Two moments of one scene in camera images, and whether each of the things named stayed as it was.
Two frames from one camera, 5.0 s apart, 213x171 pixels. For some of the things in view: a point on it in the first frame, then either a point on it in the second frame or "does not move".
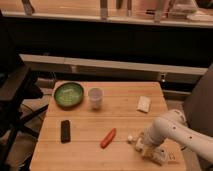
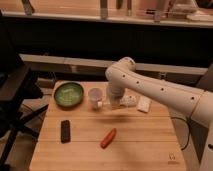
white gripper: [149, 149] to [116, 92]
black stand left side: [18, 85] does not move
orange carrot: [108, 138] does not move
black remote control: [65, 131] does not move
